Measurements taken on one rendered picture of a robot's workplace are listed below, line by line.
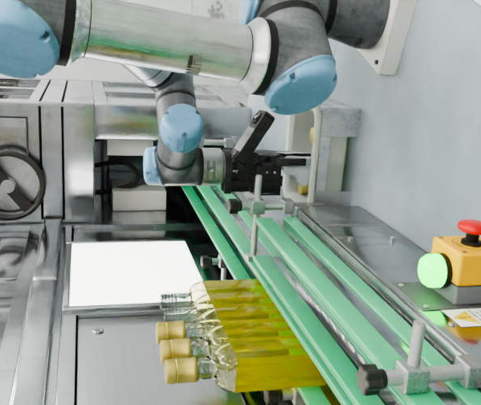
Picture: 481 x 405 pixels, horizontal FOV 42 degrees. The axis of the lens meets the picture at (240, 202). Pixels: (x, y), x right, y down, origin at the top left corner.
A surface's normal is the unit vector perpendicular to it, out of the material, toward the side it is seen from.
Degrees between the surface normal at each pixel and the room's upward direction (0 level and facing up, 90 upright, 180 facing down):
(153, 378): 90
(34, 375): 90
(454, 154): 0
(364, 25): 73
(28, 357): 90
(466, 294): 90
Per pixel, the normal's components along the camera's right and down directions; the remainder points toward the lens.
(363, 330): 0.06, -0.96
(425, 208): -0.97, 0.00
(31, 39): 0.00, 0.87
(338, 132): 0.23, 0.28
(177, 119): 0.21, -0.48
